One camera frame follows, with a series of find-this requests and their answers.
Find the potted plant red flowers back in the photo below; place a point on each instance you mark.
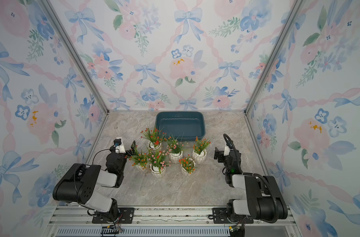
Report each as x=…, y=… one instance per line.
x=155, y=138

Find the potted plant pink flowers front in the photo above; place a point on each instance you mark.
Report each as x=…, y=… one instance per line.
x=158, y=162

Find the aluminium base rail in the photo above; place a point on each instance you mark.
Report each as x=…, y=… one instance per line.
x=165, y=221

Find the teal plastic storage box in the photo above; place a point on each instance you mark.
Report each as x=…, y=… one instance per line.
x=183, y=125

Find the potted plant orange flowers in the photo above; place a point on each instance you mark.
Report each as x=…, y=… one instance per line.
x=200, y=150
x=188, y=165

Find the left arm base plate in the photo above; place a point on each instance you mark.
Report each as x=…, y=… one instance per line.
x=122, y=215

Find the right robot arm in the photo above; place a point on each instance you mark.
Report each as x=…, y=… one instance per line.
x=263, y=200

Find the potted plant orange flowers front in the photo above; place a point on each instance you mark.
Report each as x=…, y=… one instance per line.
x=188, y=165

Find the potted plant red flowers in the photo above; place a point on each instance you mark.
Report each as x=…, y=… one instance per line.
x=139, y=160
x=155, y=138

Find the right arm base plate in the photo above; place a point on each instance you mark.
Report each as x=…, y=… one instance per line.
x=225, y=216

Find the potted plant pink flowers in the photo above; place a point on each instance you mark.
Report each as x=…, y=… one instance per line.
x=158, y=162
x=175, y=149

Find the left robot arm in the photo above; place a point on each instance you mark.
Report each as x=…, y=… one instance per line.
x=79, y=182

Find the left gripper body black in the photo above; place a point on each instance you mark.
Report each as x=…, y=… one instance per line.
x=127, y=151

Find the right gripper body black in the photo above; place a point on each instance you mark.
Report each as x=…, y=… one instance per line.
x=220, y=155

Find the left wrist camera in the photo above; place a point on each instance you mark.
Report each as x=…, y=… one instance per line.
x=118, y=146

